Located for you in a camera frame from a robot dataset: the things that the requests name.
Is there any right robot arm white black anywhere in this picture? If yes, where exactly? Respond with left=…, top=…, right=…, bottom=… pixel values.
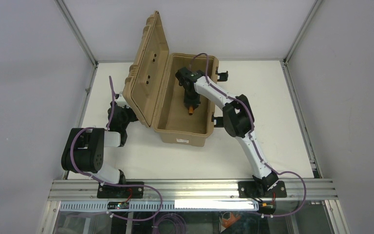
left=175, top=67, right=279, bottom=195

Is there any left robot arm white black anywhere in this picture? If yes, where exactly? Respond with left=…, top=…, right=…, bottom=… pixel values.
left=61, top=101, right=138, bottom=185

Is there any tan plastic toolbox bin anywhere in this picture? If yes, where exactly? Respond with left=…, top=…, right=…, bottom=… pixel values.
left=123, top=11, right=219, bottom=147

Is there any orange object under table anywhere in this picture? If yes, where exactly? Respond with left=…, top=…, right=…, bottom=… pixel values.
left=220, top=212, right=241, bottom=228

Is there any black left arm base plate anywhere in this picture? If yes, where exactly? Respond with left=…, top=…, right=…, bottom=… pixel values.
left=96, top=181, right=144, bottom=199

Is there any aluminium frame rail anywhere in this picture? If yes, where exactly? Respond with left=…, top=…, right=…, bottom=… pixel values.
left=48, top=178, right=338, bottom=201

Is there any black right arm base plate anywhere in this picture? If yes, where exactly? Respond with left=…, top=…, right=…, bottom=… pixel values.
left=237, top=180, right=288, bottom=199

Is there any white slotted cable duct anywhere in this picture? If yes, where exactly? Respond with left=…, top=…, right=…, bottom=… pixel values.
left=59, top=199, right=259, bottom=213

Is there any coiled purple cable below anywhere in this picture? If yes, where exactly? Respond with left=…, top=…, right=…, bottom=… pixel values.
left=151, top=212, right=187, bottom=234

